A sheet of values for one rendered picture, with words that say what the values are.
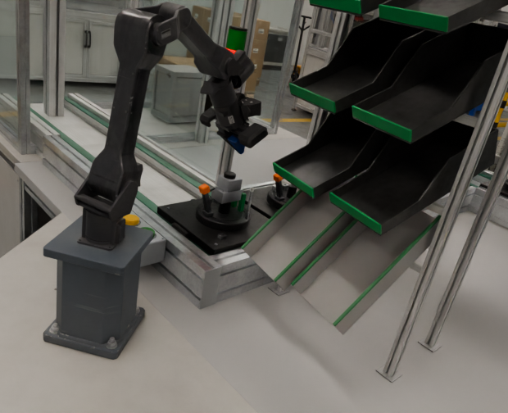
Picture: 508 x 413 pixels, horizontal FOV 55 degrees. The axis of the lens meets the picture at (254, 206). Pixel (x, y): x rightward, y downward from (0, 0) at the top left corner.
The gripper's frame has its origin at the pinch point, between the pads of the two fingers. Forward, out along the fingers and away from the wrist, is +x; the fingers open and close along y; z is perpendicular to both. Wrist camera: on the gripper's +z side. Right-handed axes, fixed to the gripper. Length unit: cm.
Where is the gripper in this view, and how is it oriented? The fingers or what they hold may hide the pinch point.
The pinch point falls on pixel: (238, 142)
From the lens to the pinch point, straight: 118.4
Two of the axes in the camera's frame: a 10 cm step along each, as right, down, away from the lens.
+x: 2.3, 6.8, 7.0
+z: 7.1, -6.1, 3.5
